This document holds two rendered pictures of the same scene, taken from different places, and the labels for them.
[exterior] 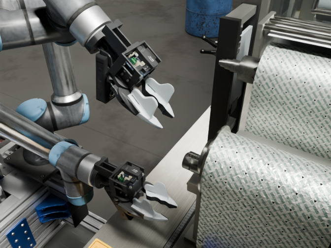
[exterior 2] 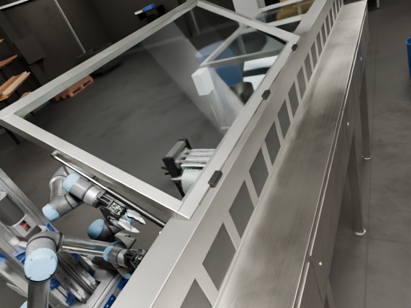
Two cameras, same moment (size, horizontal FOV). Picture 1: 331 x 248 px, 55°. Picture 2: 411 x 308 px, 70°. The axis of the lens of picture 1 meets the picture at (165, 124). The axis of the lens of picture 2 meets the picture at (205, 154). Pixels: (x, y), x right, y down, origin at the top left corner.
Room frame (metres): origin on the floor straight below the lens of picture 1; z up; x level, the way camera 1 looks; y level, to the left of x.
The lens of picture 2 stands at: (-0.36, -0.48, 2.09)
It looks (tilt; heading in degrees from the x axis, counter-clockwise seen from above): 31 degrees down; 8
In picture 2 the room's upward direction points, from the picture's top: 23 degrees counter-clockwise
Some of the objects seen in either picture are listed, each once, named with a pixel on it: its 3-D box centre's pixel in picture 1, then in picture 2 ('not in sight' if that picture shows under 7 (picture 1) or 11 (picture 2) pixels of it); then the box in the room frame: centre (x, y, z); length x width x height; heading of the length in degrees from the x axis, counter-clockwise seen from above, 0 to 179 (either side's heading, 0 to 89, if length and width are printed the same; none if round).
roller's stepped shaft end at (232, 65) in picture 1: (230, 64); not in sight; (0.73, -0.16, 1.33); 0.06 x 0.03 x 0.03; 58
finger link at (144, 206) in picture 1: (148, 207); not in sight; (0.46, 0.04, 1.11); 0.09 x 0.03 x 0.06; 50
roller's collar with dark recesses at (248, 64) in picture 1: (253, 70); not in sight; (0.70, -0.22, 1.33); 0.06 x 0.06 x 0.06; 58
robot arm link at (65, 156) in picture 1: (72, 160); (115, 255); (0.62, 0.25, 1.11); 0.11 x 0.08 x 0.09; 59
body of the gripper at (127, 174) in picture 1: (118, 180); (138, 260); (0.54, 0.11, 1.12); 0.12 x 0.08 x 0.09; 59
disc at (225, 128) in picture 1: (215, 159); not in sight; (0.48, -0.10, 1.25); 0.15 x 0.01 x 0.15; 148
